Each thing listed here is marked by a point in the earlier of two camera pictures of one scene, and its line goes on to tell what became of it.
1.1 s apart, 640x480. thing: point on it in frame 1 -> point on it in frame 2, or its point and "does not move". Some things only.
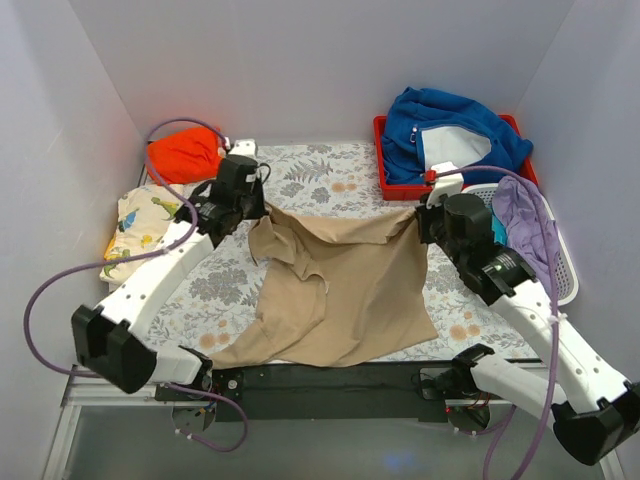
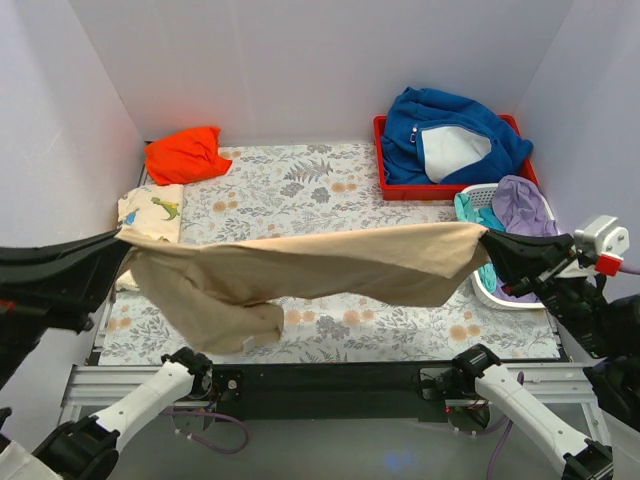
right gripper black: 429,226 -> 545,265
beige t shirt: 336,291 does not move
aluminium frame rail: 84,388 does not move
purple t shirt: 518,206 does not move
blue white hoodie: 426,127 does not move
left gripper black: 252,204 -> 55,288
